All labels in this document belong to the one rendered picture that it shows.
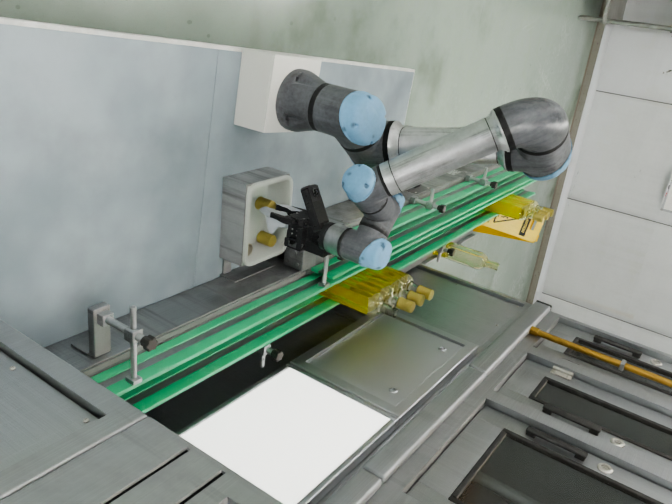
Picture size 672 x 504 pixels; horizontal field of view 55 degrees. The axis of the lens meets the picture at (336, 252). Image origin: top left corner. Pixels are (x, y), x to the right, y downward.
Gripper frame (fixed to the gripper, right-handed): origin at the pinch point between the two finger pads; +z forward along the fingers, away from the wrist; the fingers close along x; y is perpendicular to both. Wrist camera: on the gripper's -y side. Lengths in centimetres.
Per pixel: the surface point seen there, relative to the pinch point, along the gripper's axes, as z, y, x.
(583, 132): 70, 50, 610
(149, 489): -52, 6, -81
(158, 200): 8.8, -4.3, -28.8
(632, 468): -97, 42, 25
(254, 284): -0.9, 20.6, -4.3
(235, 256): 3.2, 13.0, -7.9
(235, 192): 4.4, -3.9, -8.3
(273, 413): -25, 39, -22
